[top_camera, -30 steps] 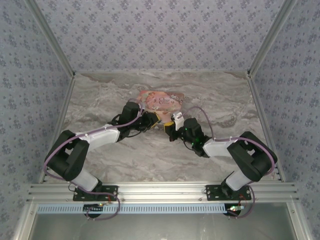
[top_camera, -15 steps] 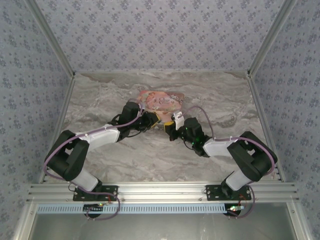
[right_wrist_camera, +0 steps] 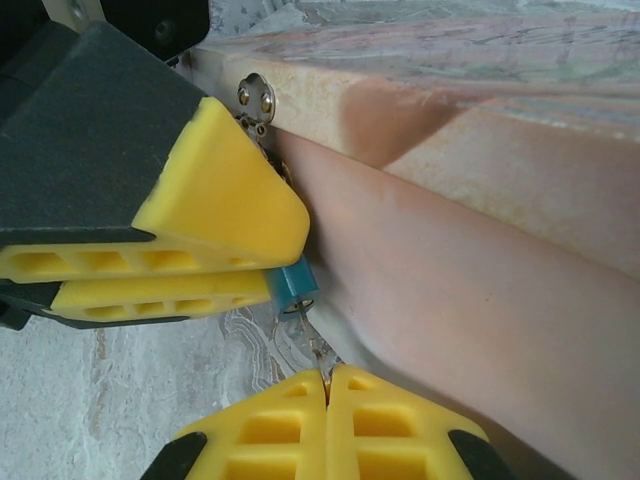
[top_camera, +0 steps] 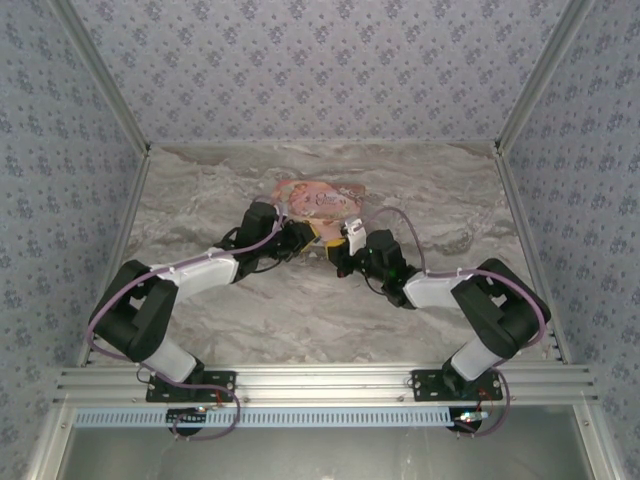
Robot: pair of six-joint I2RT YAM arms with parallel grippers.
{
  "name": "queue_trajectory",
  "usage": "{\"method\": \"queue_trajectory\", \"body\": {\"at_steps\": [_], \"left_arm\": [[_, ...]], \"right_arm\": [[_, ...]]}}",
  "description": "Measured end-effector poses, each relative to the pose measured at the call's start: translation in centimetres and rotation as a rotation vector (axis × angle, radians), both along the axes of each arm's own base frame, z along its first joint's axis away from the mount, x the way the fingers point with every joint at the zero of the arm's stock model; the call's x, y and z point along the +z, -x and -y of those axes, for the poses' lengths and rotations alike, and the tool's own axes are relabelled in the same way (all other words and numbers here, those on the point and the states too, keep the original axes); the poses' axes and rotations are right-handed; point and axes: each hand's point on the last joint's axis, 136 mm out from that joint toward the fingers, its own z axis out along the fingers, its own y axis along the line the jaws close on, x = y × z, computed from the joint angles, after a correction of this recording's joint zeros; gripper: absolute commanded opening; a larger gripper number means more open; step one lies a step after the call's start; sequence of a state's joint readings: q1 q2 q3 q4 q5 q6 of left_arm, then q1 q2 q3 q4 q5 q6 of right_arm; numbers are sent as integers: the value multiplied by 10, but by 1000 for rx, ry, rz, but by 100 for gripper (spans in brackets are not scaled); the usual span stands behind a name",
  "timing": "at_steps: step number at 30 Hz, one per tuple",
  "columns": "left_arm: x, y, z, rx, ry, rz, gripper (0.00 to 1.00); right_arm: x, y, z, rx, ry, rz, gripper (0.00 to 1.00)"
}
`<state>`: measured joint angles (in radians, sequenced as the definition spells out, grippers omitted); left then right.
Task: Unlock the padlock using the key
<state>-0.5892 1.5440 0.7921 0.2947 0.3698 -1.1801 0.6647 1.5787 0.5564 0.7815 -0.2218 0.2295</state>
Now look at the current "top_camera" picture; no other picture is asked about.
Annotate pink illustrated wooden box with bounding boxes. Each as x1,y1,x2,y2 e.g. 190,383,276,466
272,180,368,242

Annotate black controller board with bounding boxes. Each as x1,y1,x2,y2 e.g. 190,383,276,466
447,407,486,434
166,407,209,434

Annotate grey metal panel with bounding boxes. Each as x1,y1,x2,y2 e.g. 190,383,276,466
54,424,596,480

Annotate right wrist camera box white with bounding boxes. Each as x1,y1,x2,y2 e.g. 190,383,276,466
344,218,368,257

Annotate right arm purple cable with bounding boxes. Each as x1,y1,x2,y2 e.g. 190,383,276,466
362,207,552,440

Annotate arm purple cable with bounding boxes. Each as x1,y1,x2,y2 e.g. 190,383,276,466
87,195,242,442
362,207,552,440

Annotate thin aluminium table rail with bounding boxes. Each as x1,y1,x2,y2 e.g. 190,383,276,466
149,139,497,148

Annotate wide aluminium mounting rail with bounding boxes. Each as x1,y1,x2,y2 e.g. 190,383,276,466
53,364,599,404

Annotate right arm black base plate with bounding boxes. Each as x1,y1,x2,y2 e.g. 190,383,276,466
410,369,504,402

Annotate aluminium table side rail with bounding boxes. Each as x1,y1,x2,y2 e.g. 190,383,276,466
77,148,152,367
494,148,572,365

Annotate white slotted cable duct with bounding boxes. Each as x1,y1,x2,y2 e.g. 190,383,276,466
73,405,494,429

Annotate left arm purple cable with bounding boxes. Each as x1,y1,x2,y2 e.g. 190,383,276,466
87,195,242,442

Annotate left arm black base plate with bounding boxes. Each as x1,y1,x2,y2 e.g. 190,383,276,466
145,371,238,403

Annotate aluminium frame post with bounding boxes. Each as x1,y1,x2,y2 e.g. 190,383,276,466
493,0,599,154
49,0,153,154

